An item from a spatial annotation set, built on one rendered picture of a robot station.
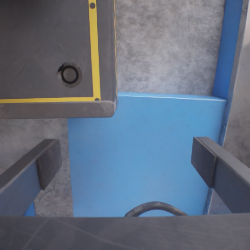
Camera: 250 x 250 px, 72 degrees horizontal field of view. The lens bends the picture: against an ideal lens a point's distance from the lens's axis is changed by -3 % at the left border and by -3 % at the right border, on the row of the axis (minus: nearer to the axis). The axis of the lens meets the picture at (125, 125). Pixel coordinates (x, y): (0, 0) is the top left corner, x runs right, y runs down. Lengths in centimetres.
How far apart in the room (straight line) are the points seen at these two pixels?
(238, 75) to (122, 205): 58
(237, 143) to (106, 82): 48
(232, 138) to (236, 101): 12
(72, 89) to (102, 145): 31
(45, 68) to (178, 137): 44
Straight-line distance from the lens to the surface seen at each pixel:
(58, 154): 17
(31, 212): 100
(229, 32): 71
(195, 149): 16
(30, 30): 36
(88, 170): 65
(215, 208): 76
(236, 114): 63
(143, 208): 49
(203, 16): 74
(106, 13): 33
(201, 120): 61
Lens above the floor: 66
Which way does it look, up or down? 74 degrees down
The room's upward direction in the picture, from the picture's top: 179 degrees counter-clockwise
